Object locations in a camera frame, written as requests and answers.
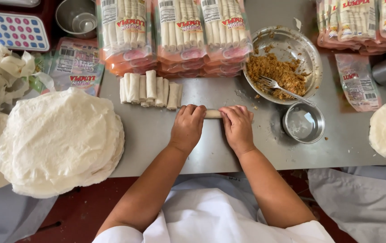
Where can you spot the person's right hand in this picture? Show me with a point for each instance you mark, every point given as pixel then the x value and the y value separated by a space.
pixel 238 130

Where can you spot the person's left hand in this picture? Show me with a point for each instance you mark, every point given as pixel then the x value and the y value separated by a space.
pixel 186 130

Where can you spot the person's left fingers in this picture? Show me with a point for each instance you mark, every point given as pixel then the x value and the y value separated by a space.
pixel 193 110

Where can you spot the person's right fingers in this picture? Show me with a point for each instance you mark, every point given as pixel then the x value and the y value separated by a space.
pixel 235 110

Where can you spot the single uncooked spring roll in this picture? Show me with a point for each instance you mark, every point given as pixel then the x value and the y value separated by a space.
pixel 212 114

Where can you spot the row of rolled spring rolls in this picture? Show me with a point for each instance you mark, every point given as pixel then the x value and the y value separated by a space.
pixel 150 88

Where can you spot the brown meat filling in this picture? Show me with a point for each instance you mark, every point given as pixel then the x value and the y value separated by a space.
pixel 277 72

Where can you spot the metal fork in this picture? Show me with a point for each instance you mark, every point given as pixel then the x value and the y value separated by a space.
pixel 289 91

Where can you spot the small metal water bowl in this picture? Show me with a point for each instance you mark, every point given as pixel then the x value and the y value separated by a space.
pixel 303 123

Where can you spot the stacks of spring roll packets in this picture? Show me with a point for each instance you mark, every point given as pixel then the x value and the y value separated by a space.
pixel 176 33

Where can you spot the large metal bowl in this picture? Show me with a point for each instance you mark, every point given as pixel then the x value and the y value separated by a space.
pixel 290 42

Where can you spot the torn wrapper scrap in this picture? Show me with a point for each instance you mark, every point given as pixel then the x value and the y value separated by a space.
pixel 297 23

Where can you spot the person's white apron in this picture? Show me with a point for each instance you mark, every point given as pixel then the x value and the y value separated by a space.
pixel 213 216

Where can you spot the pile of empty printed bags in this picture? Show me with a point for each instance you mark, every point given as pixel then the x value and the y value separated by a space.
pixel 76 65

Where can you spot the empty printed plastic bag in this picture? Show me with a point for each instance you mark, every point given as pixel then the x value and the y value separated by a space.
pixel 358 84

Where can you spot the big stack of white wrappers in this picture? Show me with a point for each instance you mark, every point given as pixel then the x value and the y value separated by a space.
pixel 59 141

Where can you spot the metal pot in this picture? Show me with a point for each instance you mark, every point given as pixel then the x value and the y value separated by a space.
pixel 76 20

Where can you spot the pile of spring roll packets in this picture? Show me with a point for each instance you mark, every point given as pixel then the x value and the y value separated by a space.
pixel 358 23

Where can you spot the weighing scale with coloured keypad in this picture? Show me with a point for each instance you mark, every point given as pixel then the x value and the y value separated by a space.
pixel 16 30

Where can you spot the crumpled white plastic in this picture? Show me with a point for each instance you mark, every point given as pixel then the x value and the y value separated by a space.
pixel 2 72

